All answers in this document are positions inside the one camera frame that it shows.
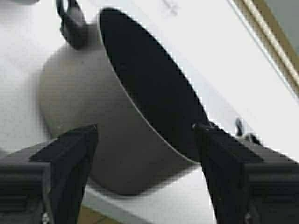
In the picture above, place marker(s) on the large dark grey pot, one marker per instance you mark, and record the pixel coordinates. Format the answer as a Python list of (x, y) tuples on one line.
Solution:
[(117, 72)]

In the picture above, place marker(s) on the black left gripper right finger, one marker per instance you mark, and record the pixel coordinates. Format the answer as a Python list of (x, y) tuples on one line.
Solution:
[(248, 183)]

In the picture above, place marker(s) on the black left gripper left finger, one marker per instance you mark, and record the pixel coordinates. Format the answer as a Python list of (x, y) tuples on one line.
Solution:
[(45, 183)]

